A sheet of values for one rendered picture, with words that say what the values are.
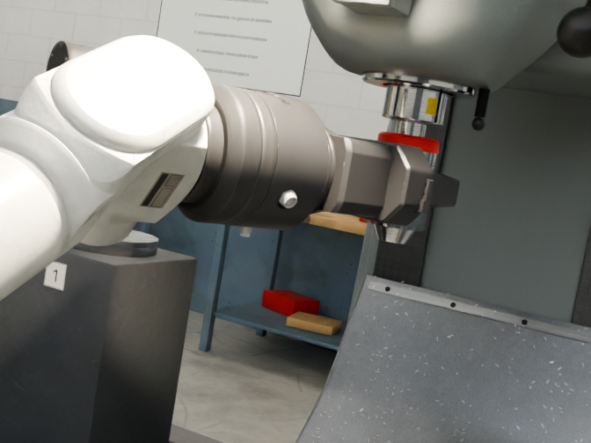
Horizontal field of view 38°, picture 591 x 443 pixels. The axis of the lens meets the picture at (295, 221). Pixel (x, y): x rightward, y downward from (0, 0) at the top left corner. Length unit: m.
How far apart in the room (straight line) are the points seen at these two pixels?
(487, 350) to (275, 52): 4.68
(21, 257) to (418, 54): 0.29
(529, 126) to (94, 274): 0.53
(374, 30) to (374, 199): 0.11
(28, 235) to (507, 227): 0.69
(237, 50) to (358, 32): 5.14
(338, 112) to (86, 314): 4.65
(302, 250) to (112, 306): 4.69
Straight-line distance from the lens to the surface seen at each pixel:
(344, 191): 0.55
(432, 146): 0.63
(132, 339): 0.74
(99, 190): 0.42
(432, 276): 1.03
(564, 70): 0.74
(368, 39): 0.57
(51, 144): 0.42
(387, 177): 0.58
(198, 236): 5.77
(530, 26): 0.60
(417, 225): 0.63
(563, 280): 1.00
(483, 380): 0.98
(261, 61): 5.61
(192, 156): 0.48
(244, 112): 0.51
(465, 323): 1.01
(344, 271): 5.26
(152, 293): 0.75
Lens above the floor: 1.25
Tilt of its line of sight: 5 degrees down
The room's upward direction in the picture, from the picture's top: 9 degrees clockwise
